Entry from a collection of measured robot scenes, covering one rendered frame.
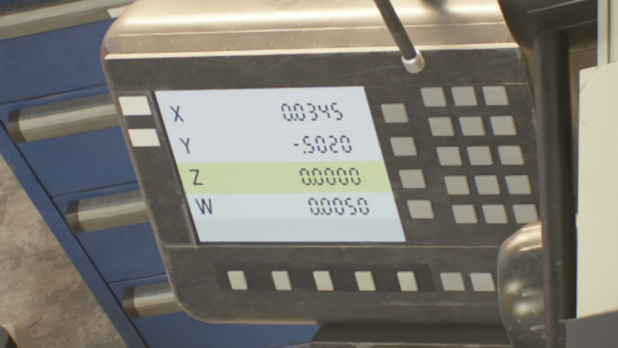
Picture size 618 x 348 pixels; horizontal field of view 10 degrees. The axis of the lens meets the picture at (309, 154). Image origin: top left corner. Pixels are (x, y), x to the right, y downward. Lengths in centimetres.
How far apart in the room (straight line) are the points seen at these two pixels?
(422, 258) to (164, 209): 19
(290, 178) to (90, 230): 126
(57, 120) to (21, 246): 79
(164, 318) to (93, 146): 27
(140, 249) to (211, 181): 127
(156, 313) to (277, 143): 135
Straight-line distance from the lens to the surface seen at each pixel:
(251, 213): 232
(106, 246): 359
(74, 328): 408
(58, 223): 358
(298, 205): 230
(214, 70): 227
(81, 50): 338
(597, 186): 124
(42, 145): 349
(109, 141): 347
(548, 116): 140
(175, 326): 368
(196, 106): 230
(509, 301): 146
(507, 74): 218
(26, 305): 414
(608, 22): 134
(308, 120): 226
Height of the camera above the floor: 274
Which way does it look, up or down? 42 degrees down
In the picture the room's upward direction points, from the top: 30 degrees counter-clockwise
